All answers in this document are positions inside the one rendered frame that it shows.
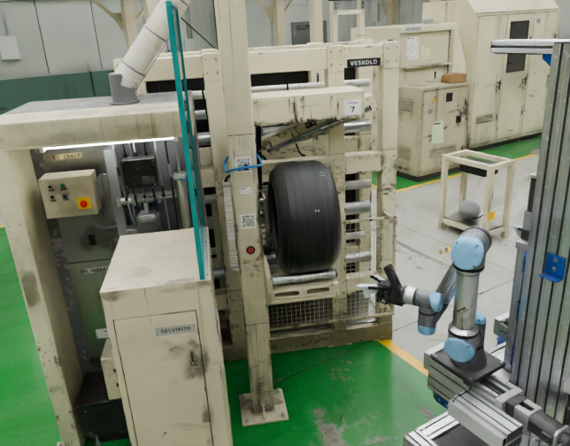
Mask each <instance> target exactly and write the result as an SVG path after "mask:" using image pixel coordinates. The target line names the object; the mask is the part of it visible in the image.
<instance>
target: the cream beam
mask: <svg viewBox="0 0 570 446"><path fill-rule="evenodd" d="M251 95H252V107H253V119H254V127H262V126H273V125H285V124H296V123H306V122H318V121H329V120H339V119H361V118H364V117H365V91H364V90H363V89H360V88H356V87H354V86H341V87H330V88H306V89H293V90H282V91H269V92H257V93H251ZM353 99H361V114H357V115H345V116H344V100H353Z"/></svg>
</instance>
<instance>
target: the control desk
mask: <svg viewBox="0 0 570 446"><path fill-rule="evenodd" d="M204 273H205V279H204V280H200V278H199V270H198V263H197V255H196V242H195V235H194V228H189V229H181V230H172V231H163V232H155V233H146V234H138V235H122V236H121V237H120V238H119V241H118V244H117V247H116V250H115V251H114V254H113V257H112V261H111V263H110V266H109V268H108V271H107V274H106V276H105V278H104V283H103V285H102V287H101V290H100V296H101V300H102V305H103V309H104V317H105V322H106V326H107V330H108V335H109V339H110V344H111V348H112V356H113V361H114V364H115V369H116V374H117V378H118V383H119V391H120V395H121V399H122V403H123V408H124V412H125V417H126V422H127V430H128V433H129V438H130V442H131V446H233V438H232V427H231V420H230V406H229V404H228V396H227V381H226V374H225V366H224V358H223V349H222V336H221V333H220V319H219V311H218V310H217V302H216V297H215V296H216V294H215V286H214V278H213V270H212V255H211V247H210V239H209V232H208V227H204Z"/></svg>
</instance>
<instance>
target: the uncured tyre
mask: <svg viewBox="0 0 570 446"><path fill-rule="evenodd" d="M298 169H301V170H298ZM290 170H294V171H290ZM319 172H325V174H326V176H327V177H320V173H319ZM314 208H320V213H314ZM268 210H269V219H270V228H271V235H272V240H273V248H274V252H275V256H276V259H277V262H278V265H279V267H280V268H281V269H283V270H284V271H285V272H287V273H308V272H316V271H323V270H327V269H328V268H330V267H332V265H333V264H334V263H335V261H336V260H337V259H338V258H339V255H340V251H341V243H342V222H341V213H340V205H339V199H338V195H337V190H336V186H335V181H334V178H333V175H332V173H331V172H330V170H329V169H328V168H327V167H326V166H325V165H323V164H322V163H321V162H320V161H315V160H309V161H299V162H289V163H281V164H278V165H277V166H276V167H275V168H274V169H273V170H272V171H271V172H270V173H269V179H268Z"/></svg>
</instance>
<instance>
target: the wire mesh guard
mask: <svg viewBox="0 0 570 446"><path fill-rule="evenodd" d="M385 219H387V220H388V225H387V226H384V220H385ZM389 219H394V225H392V226H393V251H392V252H393V256H392V257H393V260H390V261H392V266H393V268H394V270H395V271H396V254H397V215H392V216H384V217H375V218H367V219H351V220H343V221H341V222H342V224H345V230H343V231H345V259H346V258H350V257H346V244H350V243H346V240H350V239H346V235H347V234H346V231H349V230H346V224H351V223H359V277H356V261H357V260H356V257H358V256H356V252H358V251H356V248H358V247H356V243H358V242H356V239H358V238H356V235H357V234H356V230H357V229H356V228H355V229H352V230H355V234H354V235H355V238H354V239H355V242H354V243H355V247H354V248H355V251H354V252H355V256H354V257H355V260H353V261H355V265H354V266H355V269H351V270H355V281H354V282H355V286H352V287H355V298H352V299H355V306H354V307H355V311H354V312H355V317H352V316H351V312H352V310H351V304H354V303H352V302H351V296H352V294H351V291H354V290H351V280H350V282H347V283H350V295H348V296H350V299H347V297H346V311H345V312H346V318H343V317H344V316H343V307H342V308H340V309H342V316H341V317H342V318H341V319H338V314H337V317H335V318H337V319H329V320H322V321H315V320H317V319H315V312H316V311H315V308H319V315H317V316H320V304H321V303H318V304H319V307H315V308H314V311H313V312H314V321H315V322H311V317H313V316H311V314H310V320H307V321H310V322H308V323H306V318H307V317H303V318H305V323H302V322H303V321H300V322H301V324H295V325H288V324H290V323H288V318H287V326H283V321H282V324H280V325H282V326H281V327H279V326H277V327H269V331H275V330H282V329H289V328H296V327H308V326H315V325H322V324H329V323H336V322H343V321H349V320H356V319H369V318H376V317H382V316H389V315H395V305H394V304H392V305H391V309H392V313H387V307H388V306H387V305H386V306H385V307H386V312H383V310H382V304H381V307H378V304H377V311H375V312H377V313H375V314H374V309H375V308H374V302H373V308H372V309H373V314H369V313H371V312H369V305H371V304H369V297H368V309H365V302H367V301H365V297H360V290H361V289H358V290H359V294H356V282H358V281H356V278H359V284H360V274H361V272H360V269H363V268H360V265H363V264H360V229H364V228H360V222H367V221H369V242H374V240H373V241H370V237H373V238H374V236H370V233H374V231H373V232H370V228H372V227H370V221H373V222H375V221H376V220H383V231H384V227H388V230H385V231H388V234H387V236H388V239H386V240H388V242H389V240H390V239H389ZM379 241H382V240H378V249H377V250H378V253H377V254H378V257H377V258H378V262H375V263H378V266H374V267H378V275H382V277H383V271H384V270H383V267H384V266H385V265H383V262H387V264H388V261H383V258H387V257H384V256H383V253H382V270H380V271H382V274H379V254H381V253H379V250H381V249H379V245H382V244H379ZM370 246H374V245H370ZM342 250H343V249H342V244H341V253H340V254H341V257H340V259H341V262H338V263H341V266H337V264H336V270H337V267H341V271H337V272H341V278H342V254H343V253H342ZM373 251H374V249H373ZM369 255H374V253H373V254H369ZM356 295H359V302H357V303H359V310H358V311H359V316H356V315H358V314H356V307H357V306H356V299H357V298H356ZM360 298H364V305H361V306H364V313H361V314H364V315H362V316H360V311H361V310H360ZM320 299H323V306H322V307H323V311H324V307H326V306H324V298H320ZM347 300H350V307H347ZM347 308H350V315H348V316H350V317H348V318H347ZM378 308H381V313H378ZM365 310H368V315H365ZM306 313H309V312H306Z"/></svg>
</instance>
